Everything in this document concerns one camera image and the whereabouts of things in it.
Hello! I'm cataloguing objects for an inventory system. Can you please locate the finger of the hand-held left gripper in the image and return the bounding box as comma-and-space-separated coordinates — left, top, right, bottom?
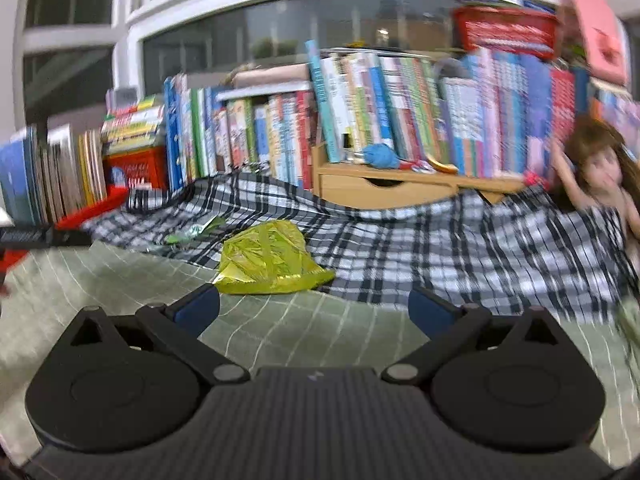
52, 229, 94, 248

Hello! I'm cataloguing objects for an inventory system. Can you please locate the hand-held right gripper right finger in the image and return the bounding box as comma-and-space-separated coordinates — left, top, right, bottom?
381, 287, 562, 385

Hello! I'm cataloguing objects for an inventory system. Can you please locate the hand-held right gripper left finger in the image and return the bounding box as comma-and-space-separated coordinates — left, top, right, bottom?
70, 284, 251, 386

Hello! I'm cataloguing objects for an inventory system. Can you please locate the yellow-green foil wrapper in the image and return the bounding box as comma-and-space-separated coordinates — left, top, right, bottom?
212, 220, 337, 295

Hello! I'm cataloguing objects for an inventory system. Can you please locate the black and white plaid blanket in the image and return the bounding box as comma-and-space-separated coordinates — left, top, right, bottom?
82, 170, 640, 323

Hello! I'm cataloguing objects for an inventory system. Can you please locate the row of large picture books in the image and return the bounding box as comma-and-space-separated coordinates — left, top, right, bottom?
0, 124, 108, 226

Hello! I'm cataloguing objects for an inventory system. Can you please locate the clear greenish plastic wrapper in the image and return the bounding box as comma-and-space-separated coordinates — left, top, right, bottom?
162, 215, 227, 247

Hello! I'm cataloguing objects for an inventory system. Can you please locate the red plastic crate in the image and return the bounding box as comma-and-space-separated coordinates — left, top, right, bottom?
104, 147, 168, 191

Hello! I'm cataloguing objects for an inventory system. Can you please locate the green striped bedsheet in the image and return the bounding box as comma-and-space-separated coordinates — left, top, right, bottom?
0, 240, 640, 466

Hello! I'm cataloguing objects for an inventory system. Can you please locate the wooden desk organizer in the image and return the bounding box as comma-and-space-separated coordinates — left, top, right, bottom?
312, 142, 527, 211

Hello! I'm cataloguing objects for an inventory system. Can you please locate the stack of flat books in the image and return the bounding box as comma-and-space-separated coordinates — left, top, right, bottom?
100, 95, 167, 156

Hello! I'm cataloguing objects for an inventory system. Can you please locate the grey small box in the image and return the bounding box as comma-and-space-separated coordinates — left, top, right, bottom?
106, 87, 138, 111

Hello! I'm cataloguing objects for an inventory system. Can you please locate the blue yarn ball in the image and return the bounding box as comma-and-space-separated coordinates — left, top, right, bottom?
362, 144, 402, 171

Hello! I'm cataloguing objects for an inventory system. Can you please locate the row of short colourful books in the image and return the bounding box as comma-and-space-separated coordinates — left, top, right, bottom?
164, 74, 318, 192

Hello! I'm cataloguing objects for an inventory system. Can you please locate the green cloth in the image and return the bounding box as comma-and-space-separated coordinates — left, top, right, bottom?
617, 299, 640, 352

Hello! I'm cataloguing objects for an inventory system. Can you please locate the row of tall colourful books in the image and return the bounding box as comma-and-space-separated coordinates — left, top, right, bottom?
306, 40, 591, 180

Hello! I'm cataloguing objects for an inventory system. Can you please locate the brown-haired doll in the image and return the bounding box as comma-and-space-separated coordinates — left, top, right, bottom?
550, 117, 640, 247

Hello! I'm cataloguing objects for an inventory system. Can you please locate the beige flat box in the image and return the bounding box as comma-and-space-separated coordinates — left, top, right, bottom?
231, 62, 313, 92

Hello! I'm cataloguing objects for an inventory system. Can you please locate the row of small books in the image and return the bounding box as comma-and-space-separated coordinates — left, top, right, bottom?
587, 80, 640, 146

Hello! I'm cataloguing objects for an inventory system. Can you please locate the red plastic basket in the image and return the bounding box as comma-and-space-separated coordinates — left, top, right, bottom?
452, 5, 560, 61

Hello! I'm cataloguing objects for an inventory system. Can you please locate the pink box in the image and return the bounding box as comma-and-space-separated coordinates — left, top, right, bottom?
560, 0, 629, 86

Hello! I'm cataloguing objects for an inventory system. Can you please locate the red bed rail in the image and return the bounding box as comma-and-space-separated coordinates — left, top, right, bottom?
0, 185, 131, 272

